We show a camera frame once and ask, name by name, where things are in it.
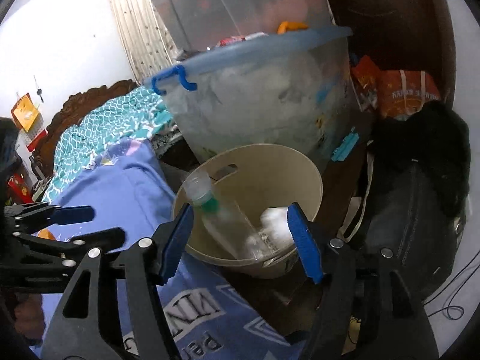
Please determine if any white blue tissue pack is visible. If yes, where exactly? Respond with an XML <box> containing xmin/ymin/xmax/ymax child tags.
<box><xmin>246</xmin><ymin>207</ymin><xmax>295</xmax><ymax>259</ymax></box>

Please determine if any clear plastic bottle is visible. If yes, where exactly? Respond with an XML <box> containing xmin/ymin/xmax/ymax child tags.
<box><xmin>184</xmin><ymin>169</ymin><xmax>283</xmax><ymax>260</ymax></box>

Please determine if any beige round trash bin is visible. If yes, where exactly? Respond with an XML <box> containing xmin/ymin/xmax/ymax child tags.
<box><xmin>172</xmin><ymin>144</ymin><xmax>323</xmax><ymax>279</ymax></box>

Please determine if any person left hand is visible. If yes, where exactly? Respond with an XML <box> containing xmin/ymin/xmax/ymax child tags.
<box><xmin>15</xmin><ymin>294</ymin><xmax>46</xmax><ymax>341</ymax></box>

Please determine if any carved wooden headboard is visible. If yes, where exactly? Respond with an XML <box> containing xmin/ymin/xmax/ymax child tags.
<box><xmin>30</xmin><ymin>80</ymin><xmax>137</xmax><ymax>179</ymax></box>

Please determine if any purple patterned bed sheet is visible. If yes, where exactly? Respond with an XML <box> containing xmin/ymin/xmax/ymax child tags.
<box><xmin>52</xmin><ymin>138</ymin><xmax>304</xmax><ymax>359</ymax></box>

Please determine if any black bag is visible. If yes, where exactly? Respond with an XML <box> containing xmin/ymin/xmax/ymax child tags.
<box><xmin>341</xmin><ymin>101</ymin><xmax>470</xmax><ymax>299</ymax></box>

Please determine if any teal patterned quilt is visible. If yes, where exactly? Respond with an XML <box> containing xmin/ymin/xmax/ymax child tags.
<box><xmin>42</xmin><ymin>86</ymin><xmax>181</xmax><ymax>203</ymax></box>

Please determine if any beige leaf curtain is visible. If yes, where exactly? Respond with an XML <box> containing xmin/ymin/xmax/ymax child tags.
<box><xmin>109</xmin><ymin>0</ymin><xmax>177</xmax><ymax>83</ymax></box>

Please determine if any orange red gift bag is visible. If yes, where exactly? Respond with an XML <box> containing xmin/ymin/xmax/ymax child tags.
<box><xmin>351</xmin><ymin>55</ymin><xmax>442</xmax><ymax>120</ymax></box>

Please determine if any middle teal lid storage bin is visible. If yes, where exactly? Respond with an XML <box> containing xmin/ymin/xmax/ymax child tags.
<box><xmin>151</xmin><ymin>0</ymin><xmax>331</xmax><ymax>50</ymax></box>

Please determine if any small orange fruit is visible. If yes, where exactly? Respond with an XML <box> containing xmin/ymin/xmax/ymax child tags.
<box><xmin>277</xmin><ymin>21</ymin><xmax>309</xmax><ymax>34</ymax></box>

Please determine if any red yellow wall calendar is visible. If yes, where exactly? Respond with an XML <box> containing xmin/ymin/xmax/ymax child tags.
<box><xmin>10</xmin><ymin>93</ymin><xmax>47</xmax><ymax>153</ymax></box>

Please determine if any grey bin blue handle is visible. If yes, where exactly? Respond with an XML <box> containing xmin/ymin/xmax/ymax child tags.
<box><xmin>143</xmin><ymin>25</ymin><xmax>357</xmax><ymax>170</ymax></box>

